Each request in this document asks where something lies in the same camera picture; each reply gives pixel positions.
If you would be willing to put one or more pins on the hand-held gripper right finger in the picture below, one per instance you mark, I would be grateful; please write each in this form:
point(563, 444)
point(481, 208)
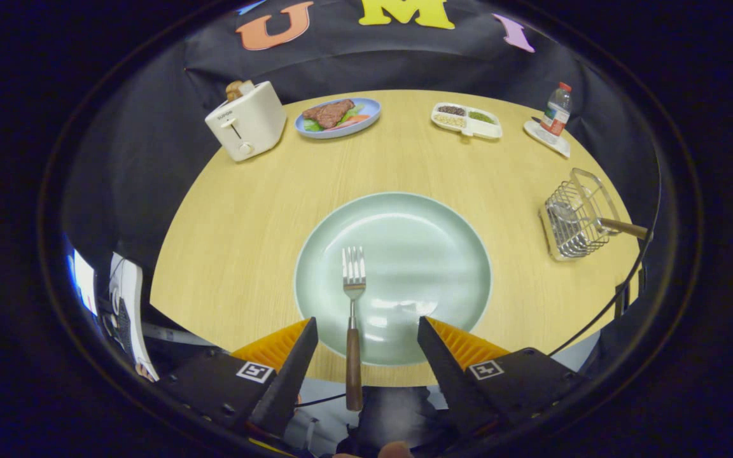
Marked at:
point(449, 381)

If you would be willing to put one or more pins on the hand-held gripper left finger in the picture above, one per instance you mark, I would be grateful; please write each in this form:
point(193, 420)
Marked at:
point(287, 381)

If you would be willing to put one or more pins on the light green plate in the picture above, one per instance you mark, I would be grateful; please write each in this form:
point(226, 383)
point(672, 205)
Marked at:
point(417, 254)

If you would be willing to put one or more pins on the white side desk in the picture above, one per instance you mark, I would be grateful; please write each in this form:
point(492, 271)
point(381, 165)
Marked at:
point(131, 305)

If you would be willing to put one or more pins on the black table edge clamp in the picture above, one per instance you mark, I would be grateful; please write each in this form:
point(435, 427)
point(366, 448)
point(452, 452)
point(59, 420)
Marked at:
point(622, 300)

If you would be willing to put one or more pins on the lit monitor screen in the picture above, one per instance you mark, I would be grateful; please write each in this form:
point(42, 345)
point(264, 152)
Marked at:
point(84, 283)

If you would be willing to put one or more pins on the white divided dish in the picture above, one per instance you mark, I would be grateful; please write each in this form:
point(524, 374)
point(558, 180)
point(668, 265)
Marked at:
point(484, 129)

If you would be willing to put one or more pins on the white toaster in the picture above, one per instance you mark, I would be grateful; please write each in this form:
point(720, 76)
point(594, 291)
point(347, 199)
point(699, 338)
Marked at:
point(255, 124)

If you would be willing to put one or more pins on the white square coaster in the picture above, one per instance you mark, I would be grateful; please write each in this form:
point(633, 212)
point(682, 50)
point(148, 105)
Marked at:
point(541, 135)

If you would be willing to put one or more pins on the brown steak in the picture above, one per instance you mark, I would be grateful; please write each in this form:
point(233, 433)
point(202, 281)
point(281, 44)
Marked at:
point(329, 113)

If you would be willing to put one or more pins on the blue plate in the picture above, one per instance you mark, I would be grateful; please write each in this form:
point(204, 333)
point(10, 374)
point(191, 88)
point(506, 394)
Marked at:
point(369, 111)

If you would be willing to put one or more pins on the plastic bottle with red cap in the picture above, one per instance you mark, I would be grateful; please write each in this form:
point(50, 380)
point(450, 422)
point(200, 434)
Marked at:
point(556, 114)

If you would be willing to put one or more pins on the toasted bread slice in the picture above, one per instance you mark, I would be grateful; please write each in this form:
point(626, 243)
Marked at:
point(234, 90)

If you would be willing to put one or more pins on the black backdrop cloth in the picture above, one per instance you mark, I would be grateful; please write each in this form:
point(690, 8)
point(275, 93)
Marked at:
point(373, 57)

